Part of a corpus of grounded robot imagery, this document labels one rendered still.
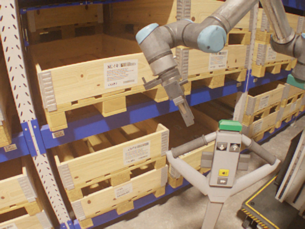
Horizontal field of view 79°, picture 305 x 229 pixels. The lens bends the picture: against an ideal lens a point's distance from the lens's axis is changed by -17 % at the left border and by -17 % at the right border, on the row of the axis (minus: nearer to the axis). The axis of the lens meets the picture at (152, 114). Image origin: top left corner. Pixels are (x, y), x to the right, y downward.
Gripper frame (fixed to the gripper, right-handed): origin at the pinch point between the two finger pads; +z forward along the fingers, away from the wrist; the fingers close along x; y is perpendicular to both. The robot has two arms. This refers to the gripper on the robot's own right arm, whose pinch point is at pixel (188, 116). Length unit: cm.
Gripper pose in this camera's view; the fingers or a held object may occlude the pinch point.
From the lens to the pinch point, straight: 76.7
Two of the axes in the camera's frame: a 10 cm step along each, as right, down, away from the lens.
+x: 1.8, -1.9, 9.7
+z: 4.4, 8.9, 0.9
